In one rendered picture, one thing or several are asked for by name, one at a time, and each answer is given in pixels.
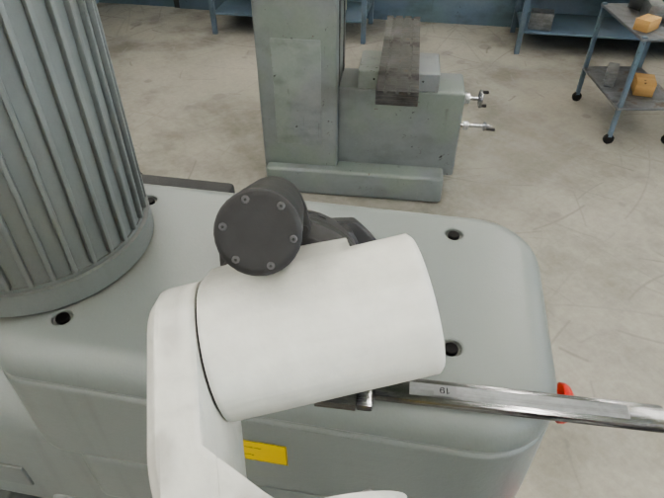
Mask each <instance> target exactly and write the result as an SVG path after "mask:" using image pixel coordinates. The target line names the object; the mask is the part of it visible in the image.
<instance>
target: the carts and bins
mask: <svg viewBox="0 0 664 498"><path fill-rule="evenodd" d="M601 6H602V7H601V10H600V13H599V17H598V20H597V23H596V27H595V30H594V33H593V35H592V39H591V42H590V45H589V49H588V52H587V55H586V59H585V62H584V65H583V66H582V72H581V75H580V79H579V82H578V85H577V89H576V92H575V93H573V94H572V99H573V101H579V100H580V99H581V98H582V95H581V93H580V92H581V89H582V86H583V82H584V79H585V76H586V73H587V75H588V76H589V77H590V78H591V79H592V81H593V82H594V83H595V84H596V85H597V87H598V88H599V89H600V90H601V91H602V93H603V94H604V95H605V96H606V97H607V99H608V100H609V101H610V102H611V103H612V105H613V106H614V107H615V108H616V111H615V114H614V117H613V119H612V122H611V125H610V128H609V131H608V133H607V134H606V135H604V137H603V141H604V143H606V144H609V143H612V142H613V141H614V139H615V138H614V136H613V133H614V131H615V128H616V125H617V122H618V120H619V117H620V114H621V112H622V111H664V89H663V88H662V87H661V86H660V85H659V84H658V83H657V82H656V78H655V75H654V74H648V73H647V72H646V71H645V70H644V69H643V68H642V64H643V62H644V59H645V56H646V54H647V52H648V49H649V47H650V44H651V42H664V2H663V1H662V0H629V3H607V2H603V3H602V4H601ZM606 10H607V11H608V12H609V13H610V14H611V15H612V16H613V17H614V18H616V19H617V20H618V21H619V22H620V23H621V24H622V25H624V26H625V27H626V28H627V29H628V30H629V31H630V32H632V33H633V34H634V35H635V36H636V37H637V38H638V39H640V43H639V46H638V49H637V51H636V54H635V57H634V60H633V63H632V65H631V66H620V63H614V62H609V65H608V66H589V63H590V59H591V56H592V53H593V50H594V46H595V43H596V40H597V37H598V33H599V30H600V28H601V25H602V21H603V18H604V15H605V12H606Z"/></svg>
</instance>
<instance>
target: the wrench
mask: <svg viewBox="0 0 664 498"><path fill-rule="evenodd" d="M374 400H377V401H386V402H395V403H404V404H412V405H421V406H430V407H439V408H447V409H455V410H464V411H472V412H481V413H490V414H499V415H507V416H516V417H525V418H534V419H542V420H550V421H559V422H568V423H576V424H585V425H594V426H603V427H611V428H620V429H629V430H636V431H645V432H654V433H663V434H664V411H663V408H662V406H660V405H655V404H646V403H637V402H627V401H618V400H610V399H601V398H592V397H583V396H574V395H565V394H555V393H546V392H537V391H528V390H520V389H511V388H502V387H493V386H483V385H474V384H465V383H456V382H447V381H438V380H429V379H421V378H418V379H414V380H410V381H405V382H401V383H398V384H394V385H389V386H385V387H381V388H377V389H372V390H368V391H364V392H359V393H355V394H351V395H347V396H342V397H338V398H334V399H329V400H325V401H321V402H317V403H314V406H317V407H326V408H335V409H343V410H352V411H356V409H357V410H362V411H372V409H373V402H374Z"/></svg>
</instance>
